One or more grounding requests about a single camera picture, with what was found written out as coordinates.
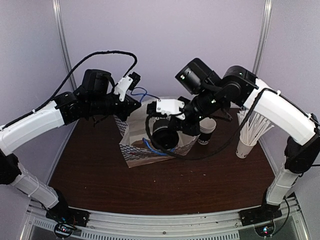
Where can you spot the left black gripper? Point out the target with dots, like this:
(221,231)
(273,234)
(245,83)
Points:
(129,106)

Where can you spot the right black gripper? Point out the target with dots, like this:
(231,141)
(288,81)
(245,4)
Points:
(193,129)

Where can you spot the stack of paper coffee cups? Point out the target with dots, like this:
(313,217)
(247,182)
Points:
(207,126)

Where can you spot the black plastic cup lid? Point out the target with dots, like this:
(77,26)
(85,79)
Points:
(166,138)

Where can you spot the single black paper coffee cup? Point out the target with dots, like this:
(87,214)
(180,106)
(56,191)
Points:
(159,124)

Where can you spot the blue checkered paper bag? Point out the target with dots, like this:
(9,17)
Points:
(135,145)

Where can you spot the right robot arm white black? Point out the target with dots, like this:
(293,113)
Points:
(243,88)

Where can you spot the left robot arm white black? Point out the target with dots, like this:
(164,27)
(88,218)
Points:
(98,95)

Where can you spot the white cup holding straws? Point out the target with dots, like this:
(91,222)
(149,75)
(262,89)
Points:
(244,147)

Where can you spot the bundle of wrapped white straws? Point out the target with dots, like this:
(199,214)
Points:
(255,127)

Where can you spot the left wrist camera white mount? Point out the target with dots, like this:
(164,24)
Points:
(128,82)

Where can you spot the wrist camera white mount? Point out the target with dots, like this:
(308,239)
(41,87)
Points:
(128,82)
(166,107)

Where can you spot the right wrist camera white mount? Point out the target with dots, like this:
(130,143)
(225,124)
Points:
(166,107)

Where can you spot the aluminium front rail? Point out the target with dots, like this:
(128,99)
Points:
(224,225)

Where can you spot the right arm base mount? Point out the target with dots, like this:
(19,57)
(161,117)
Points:
(257,215)

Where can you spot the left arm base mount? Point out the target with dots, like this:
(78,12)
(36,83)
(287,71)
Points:
(73,217)

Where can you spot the left aluminium frame post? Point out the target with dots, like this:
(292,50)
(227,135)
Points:
(61,33)

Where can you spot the aluminium frame post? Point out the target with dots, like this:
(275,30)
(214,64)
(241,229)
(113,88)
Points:
(264,30)
(61,33)

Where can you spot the right aluminium frame post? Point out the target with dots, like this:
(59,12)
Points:
(264,30)

